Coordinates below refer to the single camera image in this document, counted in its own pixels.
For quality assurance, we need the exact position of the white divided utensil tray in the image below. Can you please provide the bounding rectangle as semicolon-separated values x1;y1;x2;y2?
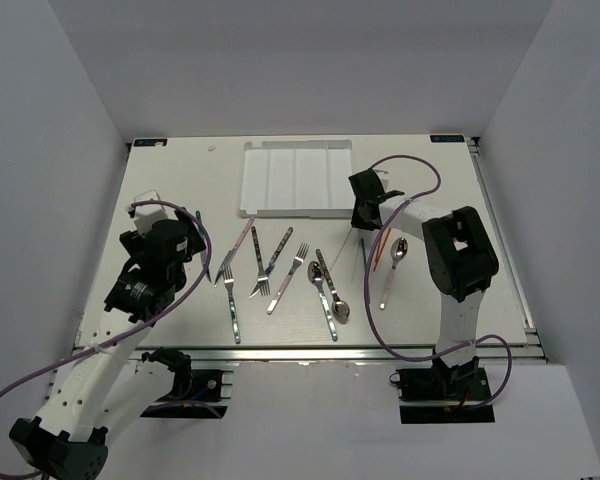
238;139;354;219

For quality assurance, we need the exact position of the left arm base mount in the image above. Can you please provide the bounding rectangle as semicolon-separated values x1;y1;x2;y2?
136;348;233;420

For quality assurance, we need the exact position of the dark handled spoon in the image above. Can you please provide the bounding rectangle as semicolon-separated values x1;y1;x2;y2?
316;249;350;324

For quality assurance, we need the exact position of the green handled spoon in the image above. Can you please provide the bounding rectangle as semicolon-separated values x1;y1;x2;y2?
307;261;338;342

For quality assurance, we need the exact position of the green handled knife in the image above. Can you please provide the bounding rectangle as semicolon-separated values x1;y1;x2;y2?
195;210;212;281

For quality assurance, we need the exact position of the orange chopstick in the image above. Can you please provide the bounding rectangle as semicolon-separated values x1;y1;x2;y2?
373;228;391;271

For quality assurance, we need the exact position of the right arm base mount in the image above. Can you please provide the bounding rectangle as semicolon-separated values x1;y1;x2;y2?
389;367;495;425

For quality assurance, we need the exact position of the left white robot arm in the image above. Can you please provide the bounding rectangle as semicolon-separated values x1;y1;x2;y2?
9;200;205;479

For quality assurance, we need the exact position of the dark handled knife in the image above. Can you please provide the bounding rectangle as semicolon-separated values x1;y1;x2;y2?
249;227;294;298

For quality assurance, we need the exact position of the green handled fork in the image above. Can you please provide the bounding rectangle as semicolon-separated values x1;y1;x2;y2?
222;265;241;344

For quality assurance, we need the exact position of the blue corner sticker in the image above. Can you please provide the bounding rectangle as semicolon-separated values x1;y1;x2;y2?
429;134;465;143
133;138;168;148

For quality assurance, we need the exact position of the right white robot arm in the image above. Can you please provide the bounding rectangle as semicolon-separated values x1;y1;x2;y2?
349;168;499;399

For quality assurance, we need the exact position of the pink handled knife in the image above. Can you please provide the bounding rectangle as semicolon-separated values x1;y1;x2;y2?
214;217;255;286

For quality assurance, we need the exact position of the left blue corner sticker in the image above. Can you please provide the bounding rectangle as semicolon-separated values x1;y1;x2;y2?
133;138;168;148

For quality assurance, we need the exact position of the pink handled fork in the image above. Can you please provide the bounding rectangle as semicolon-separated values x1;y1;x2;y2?
267;242;309;315

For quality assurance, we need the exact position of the right blue corner sticker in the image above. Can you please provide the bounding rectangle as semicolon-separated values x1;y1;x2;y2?
429;134;465;143

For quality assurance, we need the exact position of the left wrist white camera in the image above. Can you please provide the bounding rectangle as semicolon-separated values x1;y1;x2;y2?
126;190;168;237

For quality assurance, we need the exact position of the dark handled fork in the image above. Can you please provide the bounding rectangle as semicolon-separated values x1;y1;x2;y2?
251;226;270;296

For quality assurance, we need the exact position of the pink handled spoon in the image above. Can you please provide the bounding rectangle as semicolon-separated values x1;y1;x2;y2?
379;237;409;310

